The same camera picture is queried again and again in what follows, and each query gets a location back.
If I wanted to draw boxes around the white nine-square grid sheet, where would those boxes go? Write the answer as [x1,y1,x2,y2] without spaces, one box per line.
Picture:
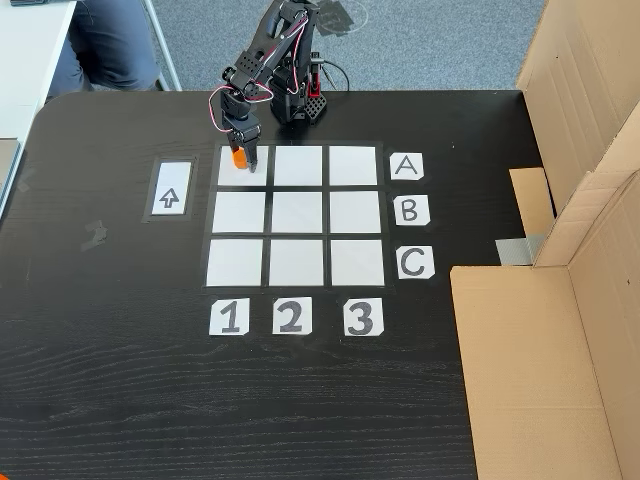
[201,141,396,295]

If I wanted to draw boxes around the white arrow paper sheet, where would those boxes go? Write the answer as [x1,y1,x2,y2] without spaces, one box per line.
[149,159,193,216]

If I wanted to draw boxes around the red black table clamp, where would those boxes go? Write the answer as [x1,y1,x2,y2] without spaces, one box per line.
[307,49,325,100]

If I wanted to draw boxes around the white desk leg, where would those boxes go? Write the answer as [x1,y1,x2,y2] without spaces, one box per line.
[143,0,184,92]

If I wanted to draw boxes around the black floor tape patch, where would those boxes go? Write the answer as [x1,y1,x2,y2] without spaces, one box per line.
[312,0,357,39]

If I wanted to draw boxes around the person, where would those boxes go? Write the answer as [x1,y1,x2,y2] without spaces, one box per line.
[47,0,166,99]

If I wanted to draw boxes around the paper label letter A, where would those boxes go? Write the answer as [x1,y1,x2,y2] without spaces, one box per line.
[389,153,425,181]

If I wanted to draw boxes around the paper label number 1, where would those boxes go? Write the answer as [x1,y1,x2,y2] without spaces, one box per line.
[208,298,250,337]

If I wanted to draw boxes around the paper label number 2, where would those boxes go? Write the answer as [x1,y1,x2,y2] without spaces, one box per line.
[271,295,314,335]

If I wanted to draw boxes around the crumpled clear tape scraps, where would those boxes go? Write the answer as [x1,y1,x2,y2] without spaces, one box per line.
[79,219,109,252]

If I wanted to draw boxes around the paper label letter B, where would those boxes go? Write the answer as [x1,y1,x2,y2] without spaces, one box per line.
[393,194,431,227]

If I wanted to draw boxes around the paper label letter C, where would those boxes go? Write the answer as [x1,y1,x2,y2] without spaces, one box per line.
[396,245,435,280]

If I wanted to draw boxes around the paper label number 3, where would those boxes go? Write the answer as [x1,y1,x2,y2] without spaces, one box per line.
[342,297,385,337]

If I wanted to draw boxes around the white desk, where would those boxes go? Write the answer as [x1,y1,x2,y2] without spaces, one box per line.
[0,0,79,146]

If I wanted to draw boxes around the brown cardboard screen panel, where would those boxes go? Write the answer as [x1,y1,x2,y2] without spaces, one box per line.
[449,169,640,480]
[508,0,640,266]

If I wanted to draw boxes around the red white servo cable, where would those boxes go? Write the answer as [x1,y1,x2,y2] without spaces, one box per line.
[207,9,311,135]

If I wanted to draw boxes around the thin black power cable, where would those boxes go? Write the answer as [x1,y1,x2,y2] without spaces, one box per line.
[319,59,351,94]

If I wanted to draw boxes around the grey duct tape strip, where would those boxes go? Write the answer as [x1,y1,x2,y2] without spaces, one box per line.
[494,233,546,266]

